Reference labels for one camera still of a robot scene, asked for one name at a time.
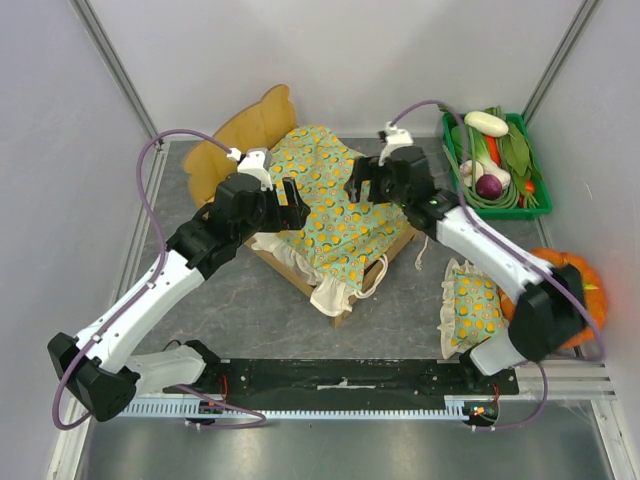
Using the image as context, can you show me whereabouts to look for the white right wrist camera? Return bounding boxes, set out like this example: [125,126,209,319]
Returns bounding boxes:
[378,122,414,167]

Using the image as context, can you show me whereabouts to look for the orange pumpkin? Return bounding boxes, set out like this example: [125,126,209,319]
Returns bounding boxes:
[498,247,608,349]

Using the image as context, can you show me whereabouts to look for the green long beans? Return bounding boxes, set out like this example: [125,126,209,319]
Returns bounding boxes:
[442,146,519,209]

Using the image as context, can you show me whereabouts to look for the white rope tie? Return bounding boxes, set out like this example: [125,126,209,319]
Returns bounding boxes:
[414,236,429,271]
[355,254,389,300]

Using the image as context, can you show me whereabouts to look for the green plastic crate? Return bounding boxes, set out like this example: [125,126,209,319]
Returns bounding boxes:
[442,113,552,220]

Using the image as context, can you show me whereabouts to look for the bok choy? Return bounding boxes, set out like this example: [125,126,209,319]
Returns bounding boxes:
[450,126,511,189]

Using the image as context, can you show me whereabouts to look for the purple onion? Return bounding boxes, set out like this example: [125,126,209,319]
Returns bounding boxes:
[475,174,503,200]

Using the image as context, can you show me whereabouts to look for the lemon print cushion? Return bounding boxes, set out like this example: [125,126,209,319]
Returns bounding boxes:
[251,125,411,317]

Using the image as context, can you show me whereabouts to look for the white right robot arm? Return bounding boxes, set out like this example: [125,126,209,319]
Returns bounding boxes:
[344,146,587,394]

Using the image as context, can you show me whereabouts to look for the orange carrot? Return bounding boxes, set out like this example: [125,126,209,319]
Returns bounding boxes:
[485,135,501,167]

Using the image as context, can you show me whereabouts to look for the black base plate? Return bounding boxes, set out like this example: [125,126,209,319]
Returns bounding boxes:
[191,359,519,410]

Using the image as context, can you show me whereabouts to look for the green spinach leaves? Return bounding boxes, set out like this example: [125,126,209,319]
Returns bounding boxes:
[437,103,544,181]

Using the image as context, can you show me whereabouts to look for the wooden pet bed frame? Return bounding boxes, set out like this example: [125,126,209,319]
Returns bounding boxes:
[214,85,416,326]

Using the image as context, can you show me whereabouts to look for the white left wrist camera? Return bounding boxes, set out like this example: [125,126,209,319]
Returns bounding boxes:
[226,148,273,191]

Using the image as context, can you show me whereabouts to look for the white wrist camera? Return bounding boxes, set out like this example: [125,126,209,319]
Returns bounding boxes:
[378,122,414,167]
[226,148,273,191]

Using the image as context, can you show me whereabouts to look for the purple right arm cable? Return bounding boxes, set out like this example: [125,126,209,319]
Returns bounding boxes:
[384,98,607,432]

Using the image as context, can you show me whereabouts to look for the white front rope tie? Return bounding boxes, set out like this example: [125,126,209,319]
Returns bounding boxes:
[355,254,389,300]

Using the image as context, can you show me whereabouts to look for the white mushroom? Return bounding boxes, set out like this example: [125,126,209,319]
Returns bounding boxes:
[459,160,474,188]

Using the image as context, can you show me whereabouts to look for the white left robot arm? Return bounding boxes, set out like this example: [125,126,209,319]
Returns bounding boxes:
[47,173,310,422]

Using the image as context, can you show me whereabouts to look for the white eggplant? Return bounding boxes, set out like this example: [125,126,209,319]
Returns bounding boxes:
[464,111,509,138]

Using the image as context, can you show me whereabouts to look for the white cable duct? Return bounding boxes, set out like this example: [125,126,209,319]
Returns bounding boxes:
[119,396,495,421]

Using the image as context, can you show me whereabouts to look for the small lemon print pillow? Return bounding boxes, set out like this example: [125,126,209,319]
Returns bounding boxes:
[437,259,507,359]

